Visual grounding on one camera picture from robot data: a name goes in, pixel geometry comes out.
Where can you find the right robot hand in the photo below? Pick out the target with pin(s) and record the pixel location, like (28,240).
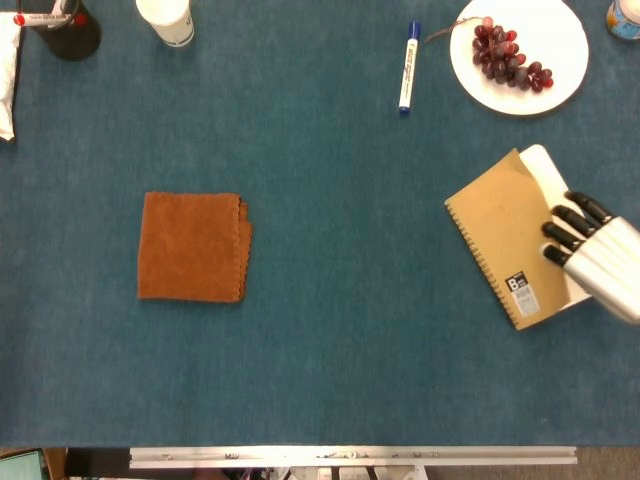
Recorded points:
(607,260)

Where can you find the yellow spiral notebook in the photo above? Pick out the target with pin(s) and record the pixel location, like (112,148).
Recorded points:
(505,235)

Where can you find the red grape bunch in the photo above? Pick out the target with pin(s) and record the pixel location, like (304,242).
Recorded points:
(507,57)

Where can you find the white round plate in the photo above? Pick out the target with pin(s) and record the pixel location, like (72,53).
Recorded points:
(550,30)

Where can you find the white blue bottle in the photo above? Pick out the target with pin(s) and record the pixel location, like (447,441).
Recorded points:
(625,20)

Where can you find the blue white marker pen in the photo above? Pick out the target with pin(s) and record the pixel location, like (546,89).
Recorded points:
(408,67)

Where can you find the brown folded cloth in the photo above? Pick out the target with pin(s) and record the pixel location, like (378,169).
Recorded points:
(192,247)

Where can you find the white paper cup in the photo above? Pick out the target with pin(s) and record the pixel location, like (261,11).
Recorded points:
(167,20)

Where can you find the red white marker pen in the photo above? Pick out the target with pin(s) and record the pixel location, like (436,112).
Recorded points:
(42,19)

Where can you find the green screen device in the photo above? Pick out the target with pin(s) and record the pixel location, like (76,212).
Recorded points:
(20,465)

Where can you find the white folded towel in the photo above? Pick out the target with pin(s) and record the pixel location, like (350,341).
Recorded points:
(7,75)

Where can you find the aluminium frame rail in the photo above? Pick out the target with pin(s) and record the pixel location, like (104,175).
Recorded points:
(350,456)

